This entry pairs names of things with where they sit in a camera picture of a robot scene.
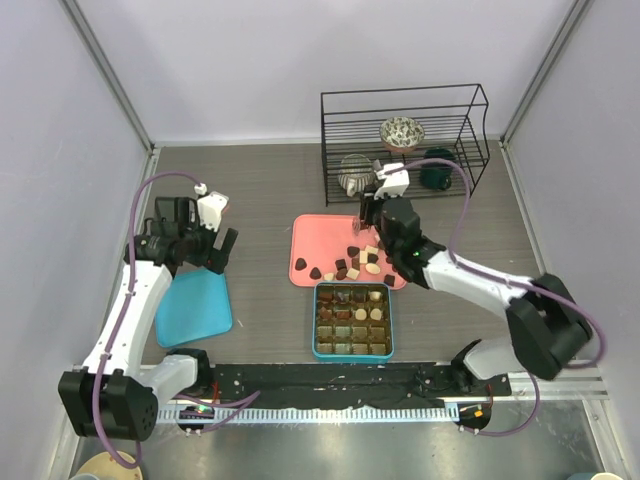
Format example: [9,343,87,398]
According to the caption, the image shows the stainless steel tongs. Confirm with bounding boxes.
[352,216,370,236]

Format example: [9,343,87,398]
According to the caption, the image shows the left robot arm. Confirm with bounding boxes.
[58,192,238,441]

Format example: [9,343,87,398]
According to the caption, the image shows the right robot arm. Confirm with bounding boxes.
[359,193,593,395]

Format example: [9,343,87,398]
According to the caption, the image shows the gold plastic chocolate insert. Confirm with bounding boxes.
[316,284,391,357]

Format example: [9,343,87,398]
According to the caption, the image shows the blue chocolate tin box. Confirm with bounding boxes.
[311,281,396,362]

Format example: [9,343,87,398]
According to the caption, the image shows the striped ceramic cup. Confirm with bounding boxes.
[337,154,376,197]

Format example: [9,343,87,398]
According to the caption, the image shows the blue tin lid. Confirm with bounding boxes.
[155,269,233,348]

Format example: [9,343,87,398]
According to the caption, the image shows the pink tray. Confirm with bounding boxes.
[289,214,406,290]

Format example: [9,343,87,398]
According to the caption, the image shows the dark green mug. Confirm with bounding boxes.
[419,147,456,191]

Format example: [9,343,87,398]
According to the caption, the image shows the patterned ceramic bowl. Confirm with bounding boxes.
[379,116,425,154]

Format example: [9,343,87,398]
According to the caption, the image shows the beige plate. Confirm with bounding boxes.
[71,452,144,480]

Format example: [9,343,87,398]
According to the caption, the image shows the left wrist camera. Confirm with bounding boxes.
[194,183,229,232]

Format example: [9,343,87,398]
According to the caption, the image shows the black wire rack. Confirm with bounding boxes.
[320,83,491,204]

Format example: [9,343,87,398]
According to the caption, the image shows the white cable duct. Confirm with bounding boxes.
[157,403,459,425]

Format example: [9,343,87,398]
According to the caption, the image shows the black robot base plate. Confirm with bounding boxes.
[186,362,512,410]

